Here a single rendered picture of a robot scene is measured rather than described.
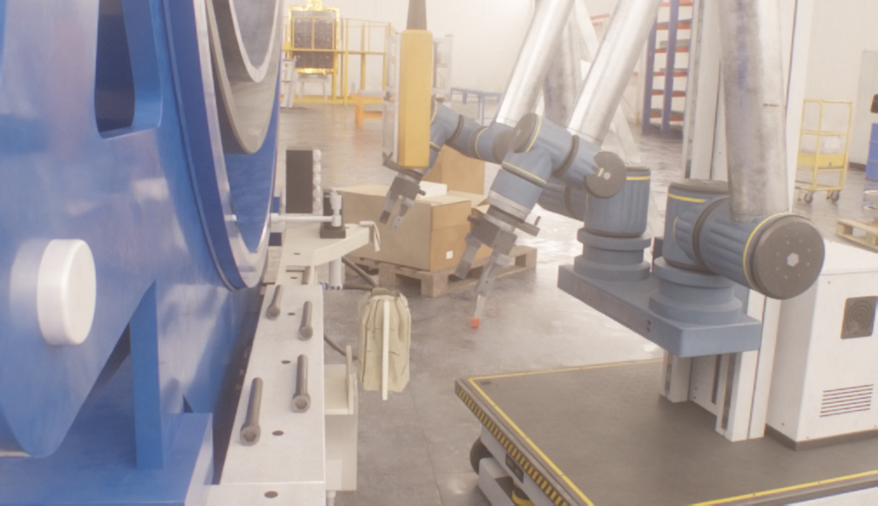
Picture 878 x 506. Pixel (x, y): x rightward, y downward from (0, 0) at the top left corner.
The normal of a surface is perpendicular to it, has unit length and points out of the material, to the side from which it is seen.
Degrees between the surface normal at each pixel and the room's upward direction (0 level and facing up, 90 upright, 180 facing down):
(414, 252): 90
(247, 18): 35
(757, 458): 0
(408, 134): 90
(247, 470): 0
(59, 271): 51
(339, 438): 90
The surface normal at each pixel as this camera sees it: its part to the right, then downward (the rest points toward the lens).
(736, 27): -0.67, 0.25
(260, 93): 0.07, -0.81
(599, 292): -0.95, 0.03
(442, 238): 0.76, 0.14
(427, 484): 0.03, -0.98
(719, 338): 0.30, 0.18
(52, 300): 0.12, 0.08
